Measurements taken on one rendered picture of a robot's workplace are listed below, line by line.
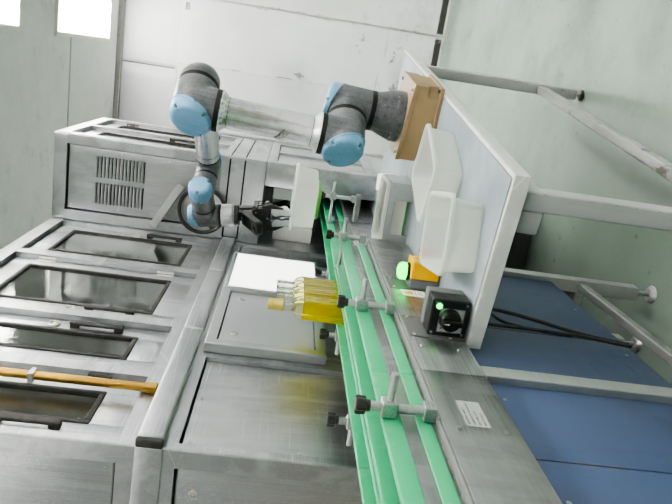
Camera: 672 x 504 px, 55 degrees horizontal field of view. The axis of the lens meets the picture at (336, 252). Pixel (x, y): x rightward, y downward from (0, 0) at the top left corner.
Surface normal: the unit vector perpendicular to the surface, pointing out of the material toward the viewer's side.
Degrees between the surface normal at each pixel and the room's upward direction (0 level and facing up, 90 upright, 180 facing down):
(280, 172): 90
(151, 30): 90
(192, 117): 82
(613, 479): 90
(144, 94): 90
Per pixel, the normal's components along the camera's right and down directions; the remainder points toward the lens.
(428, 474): 0.15, -0.95
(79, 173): 0.06, 0.28
